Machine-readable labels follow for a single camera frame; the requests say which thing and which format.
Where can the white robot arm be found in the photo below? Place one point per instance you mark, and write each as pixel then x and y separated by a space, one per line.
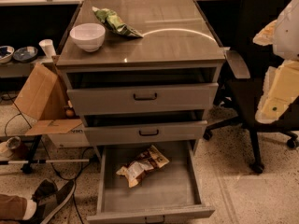
pixel 286 35

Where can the brown trouser leg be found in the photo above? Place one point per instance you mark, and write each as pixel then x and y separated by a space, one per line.
pixel 12 208

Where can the dark sneaker shoe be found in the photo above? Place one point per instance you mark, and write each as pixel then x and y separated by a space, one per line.
pixel 50 200

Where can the white metal rod stand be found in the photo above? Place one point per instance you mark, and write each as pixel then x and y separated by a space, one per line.
pixel 32 144

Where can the drawer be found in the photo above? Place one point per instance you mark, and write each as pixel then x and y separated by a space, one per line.
pixel 100 101
pixel 167 195
pixel 145 133

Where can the white paper cup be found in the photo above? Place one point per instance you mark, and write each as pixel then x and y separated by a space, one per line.
pixel 47 47

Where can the brown chip bag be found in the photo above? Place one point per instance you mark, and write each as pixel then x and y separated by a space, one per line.
pixel 148 161

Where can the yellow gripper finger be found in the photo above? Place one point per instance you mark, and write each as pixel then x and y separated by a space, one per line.
pixel 265 36
pixel 280 89

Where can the middle drawer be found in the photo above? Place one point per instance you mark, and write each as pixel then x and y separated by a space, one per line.
pixel 145 133

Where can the open cardboard box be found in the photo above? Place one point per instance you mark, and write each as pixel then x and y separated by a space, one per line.
pixel 43 98

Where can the top drawer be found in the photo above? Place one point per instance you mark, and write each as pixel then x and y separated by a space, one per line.
pixel 100 101

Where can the white patterned bowl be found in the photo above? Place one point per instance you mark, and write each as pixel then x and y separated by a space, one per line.
pixel 6 53

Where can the black office chair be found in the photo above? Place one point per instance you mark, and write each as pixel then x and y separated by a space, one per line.
pixel 241 77

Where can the grey drawer cabinet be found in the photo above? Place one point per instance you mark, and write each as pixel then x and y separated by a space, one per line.
pixel 177 48

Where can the low grey shelf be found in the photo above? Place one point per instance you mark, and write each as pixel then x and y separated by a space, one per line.
pixel 21 66

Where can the blue patterned bowl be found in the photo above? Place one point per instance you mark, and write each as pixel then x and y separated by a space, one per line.
pixel 25 54

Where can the green chip bag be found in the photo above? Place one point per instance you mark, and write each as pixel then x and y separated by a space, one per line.
pixel 114 23

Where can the small brown cup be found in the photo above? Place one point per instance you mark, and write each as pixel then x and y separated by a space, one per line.
pixel 13 148

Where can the bottom drawer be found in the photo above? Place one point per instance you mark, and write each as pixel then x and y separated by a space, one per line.
pixel 167 195

